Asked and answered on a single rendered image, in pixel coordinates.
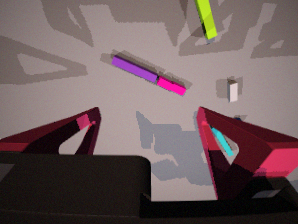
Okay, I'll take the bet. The turquoise rod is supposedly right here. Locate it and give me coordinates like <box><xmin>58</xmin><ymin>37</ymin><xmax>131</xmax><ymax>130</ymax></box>
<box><xmin>210</xmin><ymin>126</ymin><xmax>234</xmax><ymax>156</ymax></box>

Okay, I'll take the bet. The small magenta block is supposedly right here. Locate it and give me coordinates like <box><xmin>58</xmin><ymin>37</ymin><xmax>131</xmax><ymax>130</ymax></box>
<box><xmin>170</xmin><ymin>81</ymin><xmax>186</xmax><ymax>95</ymax></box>
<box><xmin>157</xmin><ymin>76</ymin><xmax>173</xmax><ymax>90</ymax></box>

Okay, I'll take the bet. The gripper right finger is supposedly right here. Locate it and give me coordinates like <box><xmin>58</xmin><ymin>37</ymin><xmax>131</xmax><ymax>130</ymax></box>
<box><xmin>196</xmin><ymin>107</ymin><xmax>298</xmax><ymax>200</ymax></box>

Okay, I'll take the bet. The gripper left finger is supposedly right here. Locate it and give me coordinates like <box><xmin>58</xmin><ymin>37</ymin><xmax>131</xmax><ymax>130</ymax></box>
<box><xmin>0</xmin><ymin>107</ymin><xmax>101</xmax><ymax>155</ymax></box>

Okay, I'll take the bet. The lime green rod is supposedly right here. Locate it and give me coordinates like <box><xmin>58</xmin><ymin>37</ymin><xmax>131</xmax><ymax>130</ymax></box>
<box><xmin>195</xmin><ymin>0</ymin><xmax>217</xmax><ymax>39</ymax></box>

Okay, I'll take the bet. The purple rod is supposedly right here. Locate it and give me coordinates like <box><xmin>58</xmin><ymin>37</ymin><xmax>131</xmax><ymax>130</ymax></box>
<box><xmin>112</xmin><ymin>55</ymin><xmax>157</xmax><ymax>82</ymax></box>

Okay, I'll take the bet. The light grey rectangular bar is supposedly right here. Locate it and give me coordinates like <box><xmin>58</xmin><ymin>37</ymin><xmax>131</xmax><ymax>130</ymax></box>
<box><xmin>227</xmin><ymin>80</ymin><xmax>238</xmax><ymax>102</ymax></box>

